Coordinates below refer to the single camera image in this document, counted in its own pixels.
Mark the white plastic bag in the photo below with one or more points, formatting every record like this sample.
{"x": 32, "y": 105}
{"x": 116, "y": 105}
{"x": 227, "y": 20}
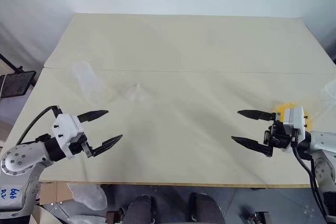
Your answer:
{"x": 88, "y": 196}

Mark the black metal bracket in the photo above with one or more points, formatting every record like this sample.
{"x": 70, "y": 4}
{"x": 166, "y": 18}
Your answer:
{"x": 258, "y": 217}

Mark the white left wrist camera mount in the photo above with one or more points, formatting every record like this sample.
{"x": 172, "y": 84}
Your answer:
{"x": 67, "y": 129}

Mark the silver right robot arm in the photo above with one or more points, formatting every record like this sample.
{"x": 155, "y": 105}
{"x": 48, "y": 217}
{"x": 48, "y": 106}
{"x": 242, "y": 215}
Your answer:
{"x": 324, "y": 150}

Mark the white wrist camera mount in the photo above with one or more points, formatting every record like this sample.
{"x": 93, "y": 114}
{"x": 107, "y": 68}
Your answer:
{"x": 295, "y": 121}
{"x": 67, "y": 129}

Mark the yellow round object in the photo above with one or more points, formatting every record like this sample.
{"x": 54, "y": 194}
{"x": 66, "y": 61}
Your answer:
{"x": 282, "y": 110}

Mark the clear plastic container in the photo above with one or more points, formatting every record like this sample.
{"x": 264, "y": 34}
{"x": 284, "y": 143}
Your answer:
{"x": 329, "y": 95}

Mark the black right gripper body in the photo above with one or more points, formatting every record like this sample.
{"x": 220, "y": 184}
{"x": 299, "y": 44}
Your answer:
{"x": 278, "y": 134}

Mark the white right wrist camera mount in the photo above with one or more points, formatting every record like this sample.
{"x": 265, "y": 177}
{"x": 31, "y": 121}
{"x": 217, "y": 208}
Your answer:
{"x": 295, "y": 121}

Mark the black metal stand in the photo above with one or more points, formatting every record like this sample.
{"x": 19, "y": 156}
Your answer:
{"x": 15, "y": 85}

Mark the clear plastic cup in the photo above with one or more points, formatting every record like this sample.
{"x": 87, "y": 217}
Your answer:
{"x": 88, "y": 82}

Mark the brown cardboard box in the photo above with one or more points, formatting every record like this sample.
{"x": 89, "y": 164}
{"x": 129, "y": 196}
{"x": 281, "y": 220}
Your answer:
{"x": 55, "y": 193}

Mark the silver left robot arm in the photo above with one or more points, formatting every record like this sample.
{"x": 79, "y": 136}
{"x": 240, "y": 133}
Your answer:
{"x": 18, "y": 161}

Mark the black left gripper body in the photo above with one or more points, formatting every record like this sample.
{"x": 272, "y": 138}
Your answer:
{"x": 78, "y": 145}

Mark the dark rounded shape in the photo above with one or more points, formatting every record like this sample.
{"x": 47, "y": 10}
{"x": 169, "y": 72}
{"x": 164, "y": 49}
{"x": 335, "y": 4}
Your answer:
{"x": 140, "y": 209}
{"x": 206, "y": 209}

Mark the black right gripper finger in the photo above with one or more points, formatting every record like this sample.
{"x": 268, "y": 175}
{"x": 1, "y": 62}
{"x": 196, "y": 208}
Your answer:
{"x": 256, "y": 114}
{"x": 252, "y": 145}

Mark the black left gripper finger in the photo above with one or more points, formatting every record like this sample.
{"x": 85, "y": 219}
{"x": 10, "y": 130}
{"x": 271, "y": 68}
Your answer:
{"x": 109, "y": 144}
{"x": 95, "y": 115}

